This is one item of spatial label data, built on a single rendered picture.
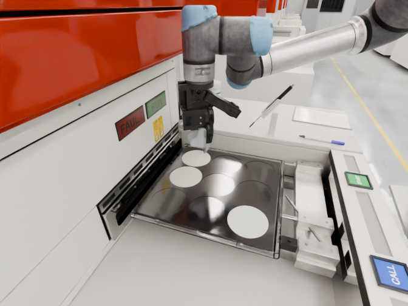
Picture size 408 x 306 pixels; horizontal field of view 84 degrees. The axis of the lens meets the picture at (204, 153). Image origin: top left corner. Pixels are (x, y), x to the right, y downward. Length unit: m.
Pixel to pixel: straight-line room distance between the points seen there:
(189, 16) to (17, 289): 0.57
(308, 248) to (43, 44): 0.58
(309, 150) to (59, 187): 0.70
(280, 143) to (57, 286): 0.70
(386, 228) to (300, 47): 0.46
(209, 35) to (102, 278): 0.59
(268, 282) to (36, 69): 0.58
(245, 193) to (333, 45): 0.45
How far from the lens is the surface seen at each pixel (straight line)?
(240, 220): 0.59
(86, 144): 0.50
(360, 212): 0.63
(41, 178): 0.45
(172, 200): 0.64
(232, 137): 0.83
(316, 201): 0.73
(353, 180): 0.71
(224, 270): 0.61
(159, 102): 0.72
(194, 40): 0.52
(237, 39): 0.52
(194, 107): 0.58
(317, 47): 0.69
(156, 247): 0.65
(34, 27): 0.37
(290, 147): 0.82
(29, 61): 0.36
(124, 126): 0.58
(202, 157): 0.79
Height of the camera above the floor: 1.35
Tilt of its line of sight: 33 degrees down
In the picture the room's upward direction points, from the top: straight up
